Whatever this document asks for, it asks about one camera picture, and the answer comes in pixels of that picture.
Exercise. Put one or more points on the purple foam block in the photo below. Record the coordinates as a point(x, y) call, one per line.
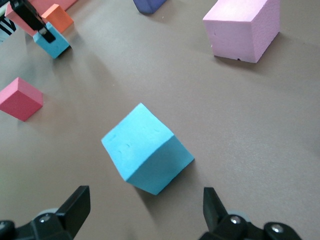
point(148, 6)

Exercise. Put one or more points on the brown table cover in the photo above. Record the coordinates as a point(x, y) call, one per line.
point(225, 125)

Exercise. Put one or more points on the red foam block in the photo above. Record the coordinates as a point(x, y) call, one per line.
point(20, 102)

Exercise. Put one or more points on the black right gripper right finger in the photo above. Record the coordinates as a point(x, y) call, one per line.
point(225, 225)

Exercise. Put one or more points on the pink plastic bin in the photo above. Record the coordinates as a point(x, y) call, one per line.
point(55, 3)

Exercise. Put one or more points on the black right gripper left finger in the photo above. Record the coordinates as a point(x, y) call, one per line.
point(60, 225)

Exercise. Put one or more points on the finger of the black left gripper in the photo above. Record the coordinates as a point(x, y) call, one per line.
point(30, 17)

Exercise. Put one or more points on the orange foam block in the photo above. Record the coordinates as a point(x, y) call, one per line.
point(60, 18)

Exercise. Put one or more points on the light blue foam block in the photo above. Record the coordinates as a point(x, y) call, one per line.
point(140, 145)
point(56, 47)

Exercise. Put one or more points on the pink foam block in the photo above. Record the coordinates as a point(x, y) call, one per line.
point(232, 32)

